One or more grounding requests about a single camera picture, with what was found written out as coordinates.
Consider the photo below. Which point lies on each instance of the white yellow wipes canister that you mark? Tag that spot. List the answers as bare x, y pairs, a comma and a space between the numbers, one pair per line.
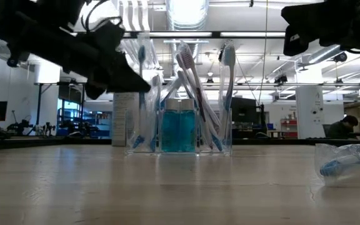
120, 125

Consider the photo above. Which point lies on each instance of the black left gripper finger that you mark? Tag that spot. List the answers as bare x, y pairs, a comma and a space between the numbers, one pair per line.
127, 81

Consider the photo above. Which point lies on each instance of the red shelf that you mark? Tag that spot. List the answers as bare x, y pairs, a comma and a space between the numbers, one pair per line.
289, 123

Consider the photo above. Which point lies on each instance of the clear acrylic organizer holder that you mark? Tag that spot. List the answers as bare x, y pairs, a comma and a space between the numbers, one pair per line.
180, 153

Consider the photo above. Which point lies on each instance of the black robot equipment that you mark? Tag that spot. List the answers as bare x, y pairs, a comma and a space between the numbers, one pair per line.
19, 128

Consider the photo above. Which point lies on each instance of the teal mouthwash bottle white cap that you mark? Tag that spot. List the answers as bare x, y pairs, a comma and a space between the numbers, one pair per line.
187, 134
170, 134

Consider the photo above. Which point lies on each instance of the silver slanted ventilation duct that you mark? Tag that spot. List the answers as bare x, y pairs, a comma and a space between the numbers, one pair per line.
320, 55

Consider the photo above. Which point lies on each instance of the black computer monitor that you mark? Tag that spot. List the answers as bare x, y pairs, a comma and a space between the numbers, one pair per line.
245, 109

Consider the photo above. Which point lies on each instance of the black ceiling camera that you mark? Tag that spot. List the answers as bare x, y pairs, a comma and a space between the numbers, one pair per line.
341, 57
280, 79
12, 63

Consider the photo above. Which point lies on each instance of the maroon toothbrush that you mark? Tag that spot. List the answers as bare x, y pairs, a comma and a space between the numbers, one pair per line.
199, 103

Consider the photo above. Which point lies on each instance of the black rig crossbar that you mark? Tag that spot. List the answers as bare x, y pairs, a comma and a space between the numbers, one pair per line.
214, 34

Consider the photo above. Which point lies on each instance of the silver round ventilation duct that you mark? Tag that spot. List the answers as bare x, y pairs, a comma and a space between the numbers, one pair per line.
186, 18

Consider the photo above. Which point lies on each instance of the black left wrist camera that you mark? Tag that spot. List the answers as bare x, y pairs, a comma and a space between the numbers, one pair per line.
105, 37

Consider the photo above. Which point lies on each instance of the white ceiling box unit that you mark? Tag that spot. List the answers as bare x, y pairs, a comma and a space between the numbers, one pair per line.
47, 75

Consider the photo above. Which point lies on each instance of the white pillar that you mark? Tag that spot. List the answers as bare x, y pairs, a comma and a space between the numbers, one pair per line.
309, 125

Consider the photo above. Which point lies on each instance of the person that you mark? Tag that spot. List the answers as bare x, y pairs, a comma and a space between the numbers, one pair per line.
342, 129

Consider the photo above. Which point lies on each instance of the black vertical pole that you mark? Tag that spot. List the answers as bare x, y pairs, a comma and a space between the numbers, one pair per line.
39, 109

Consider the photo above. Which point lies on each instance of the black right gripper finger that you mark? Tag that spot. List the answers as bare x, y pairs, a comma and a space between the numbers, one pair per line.
308, 22

